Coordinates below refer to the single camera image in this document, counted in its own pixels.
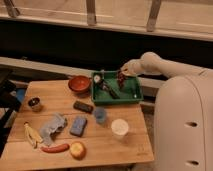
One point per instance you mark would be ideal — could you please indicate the dark red grape bunch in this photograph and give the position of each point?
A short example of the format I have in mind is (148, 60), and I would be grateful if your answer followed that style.
(120, 79)

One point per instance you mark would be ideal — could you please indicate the white round cup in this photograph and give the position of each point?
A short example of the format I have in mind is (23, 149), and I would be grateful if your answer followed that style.
(120, 128)

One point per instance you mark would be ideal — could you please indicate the red bowl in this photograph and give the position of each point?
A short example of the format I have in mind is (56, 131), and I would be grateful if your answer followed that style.
(79, 84)

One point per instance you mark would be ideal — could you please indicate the crumpled grey cloth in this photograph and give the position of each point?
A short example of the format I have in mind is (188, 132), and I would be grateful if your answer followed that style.
(56, 124)

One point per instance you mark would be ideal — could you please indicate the red sausage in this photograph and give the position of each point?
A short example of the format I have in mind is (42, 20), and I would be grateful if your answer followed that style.
(56, 149)

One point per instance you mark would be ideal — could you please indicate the small dark cup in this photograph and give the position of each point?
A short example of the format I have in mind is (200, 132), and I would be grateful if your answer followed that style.
(35, 104)

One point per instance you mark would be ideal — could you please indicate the black tool in tray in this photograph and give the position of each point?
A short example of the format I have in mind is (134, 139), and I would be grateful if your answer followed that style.
(104, 86)

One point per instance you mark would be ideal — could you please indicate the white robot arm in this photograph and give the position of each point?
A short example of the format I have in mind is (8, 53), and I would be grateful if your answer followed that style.
(183, 114)

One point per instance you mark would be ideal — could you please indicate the round white dial object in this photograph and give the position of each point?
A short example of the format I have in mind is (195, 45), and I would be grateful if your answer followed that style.
(97, 79)

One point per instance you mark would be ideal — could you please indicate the red yellow apple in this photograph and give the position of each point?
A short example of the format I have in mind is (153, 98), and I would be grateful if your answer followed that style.
(77, 150)

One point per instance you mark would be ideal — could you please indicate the blue sponge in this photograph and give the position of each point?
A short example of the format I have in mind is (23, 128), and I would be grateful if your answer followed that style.
(78, 126)

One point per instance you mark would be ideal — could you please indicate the small blue cup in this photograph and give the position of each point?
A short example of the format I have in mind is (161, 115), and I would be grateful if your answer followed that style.
(100, 115)

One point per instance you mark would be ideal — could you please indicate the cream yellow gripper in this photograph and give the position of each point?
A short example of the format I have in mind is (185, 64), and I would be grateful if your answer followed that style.
(128, 68)

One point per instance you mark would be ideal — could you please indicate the black chair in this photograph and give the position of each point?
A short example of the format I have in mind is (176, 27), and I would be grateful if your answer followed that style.
(7, 100)

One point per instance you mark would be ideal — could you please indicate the green plastic tray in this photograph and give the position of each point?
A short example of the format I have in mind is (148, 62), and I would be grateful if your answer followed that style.
(130, 93)

